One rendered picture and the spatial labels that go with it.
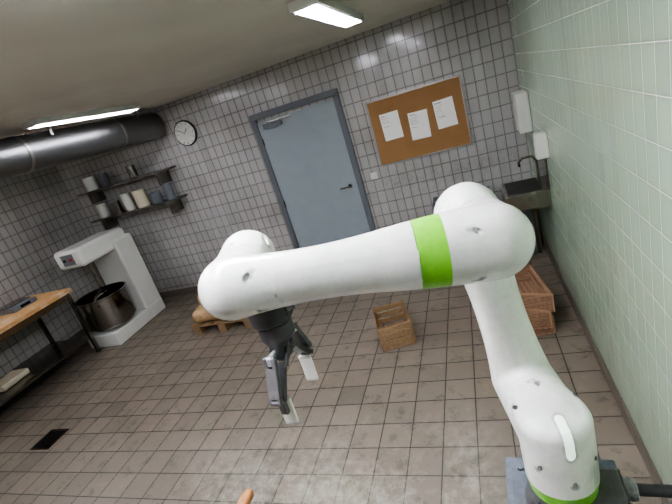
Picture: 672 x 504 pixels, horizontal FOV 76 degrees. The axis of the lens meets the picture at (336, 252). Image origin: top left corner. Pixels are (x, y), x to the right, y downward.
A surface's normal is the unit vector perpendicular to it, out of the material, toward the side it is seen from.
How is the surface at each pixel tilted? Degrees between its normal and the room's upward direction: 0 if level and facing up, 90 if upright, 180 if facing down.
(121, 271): 90
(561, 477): 90
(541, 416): 14
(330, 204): 90
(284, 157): 90
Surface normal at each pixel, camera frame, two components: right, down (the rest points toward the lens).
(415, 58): -0.25, 0.40
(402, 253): -0.25, -0.11
